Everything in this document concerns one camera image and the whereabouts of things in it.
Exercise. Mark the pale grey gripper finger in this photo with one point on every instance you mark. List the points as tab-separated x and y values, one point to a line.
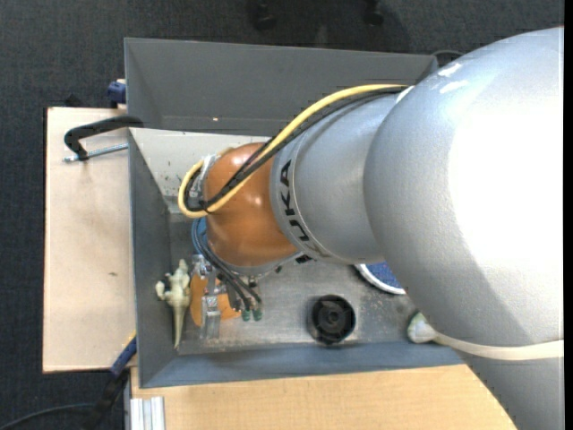
199	270
212	320

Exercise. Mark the cream toy dinosaur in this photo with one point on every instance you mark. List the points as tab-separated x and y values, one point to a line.
178	291

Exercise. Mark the black round ribbed cup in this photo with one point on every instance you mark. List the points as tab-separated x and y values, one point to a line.
332	319

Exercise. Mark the pale wood flat board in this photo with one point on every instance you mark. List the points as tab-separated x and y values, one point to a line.
85	240

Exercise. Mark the blue and white round thing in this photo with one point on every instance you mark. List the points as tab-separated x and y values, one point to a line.
378	278

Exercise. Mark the pale green and white thing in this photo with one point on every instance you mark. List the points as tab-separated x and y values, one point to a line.
418	329

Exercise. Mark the grey metal bin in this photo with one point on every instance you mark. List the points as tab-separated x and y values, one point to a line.
268	83

